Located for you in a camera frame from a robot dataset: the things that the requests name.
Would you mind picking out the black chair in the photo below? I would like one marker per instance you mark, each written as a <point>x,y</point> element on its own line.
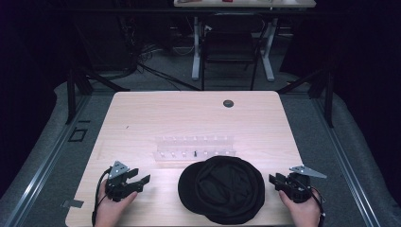
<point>231,41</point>

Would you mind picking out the black tape square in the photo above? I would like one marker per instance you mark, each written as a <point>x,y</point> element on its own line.
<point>77,135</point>

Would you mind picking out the person's right hand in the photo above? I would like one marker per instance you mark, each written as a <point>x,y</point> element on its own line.
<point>301,213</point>

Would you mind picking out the short black tape strip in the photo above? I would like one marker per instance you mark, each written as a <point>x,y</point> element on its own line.
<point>84,121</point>

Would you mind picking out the clear acrylic rack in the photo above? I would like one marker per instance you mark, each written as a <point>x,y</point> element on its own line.
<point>194,148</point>

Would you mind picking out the grey desk grommet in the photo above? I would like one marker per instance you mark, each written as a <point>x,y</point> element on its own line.
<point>228,103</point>

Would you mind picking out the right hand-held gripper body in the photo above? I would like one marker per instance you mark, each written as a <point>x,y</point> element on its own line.
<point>298,187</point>

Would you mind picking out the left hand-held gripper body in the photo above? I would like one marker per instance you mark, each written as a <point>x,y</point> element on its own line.
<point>117,186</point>

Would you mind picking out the black metal stand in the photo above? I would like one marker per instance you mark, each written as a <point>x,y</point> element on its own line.
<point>329,97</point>
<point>72,94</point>

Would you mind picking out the metal floor rail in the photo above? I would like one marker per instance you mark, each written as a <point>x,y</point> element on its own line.
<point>345,164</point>
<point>41,170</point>

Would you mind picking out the black hat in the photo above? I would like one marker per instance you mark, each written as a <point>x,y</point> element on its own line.
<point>222,189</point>

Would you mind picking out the person's left hand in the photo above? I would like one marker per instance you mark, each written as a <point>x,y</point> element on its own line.
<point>112,209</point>

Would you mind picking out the white-legged desk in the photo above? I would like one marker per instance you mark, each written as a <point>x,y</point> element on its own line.
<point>268,3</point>

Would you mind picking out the grey tape strip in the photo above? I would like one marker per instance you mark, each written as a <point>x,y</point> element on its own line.
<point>72,203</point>

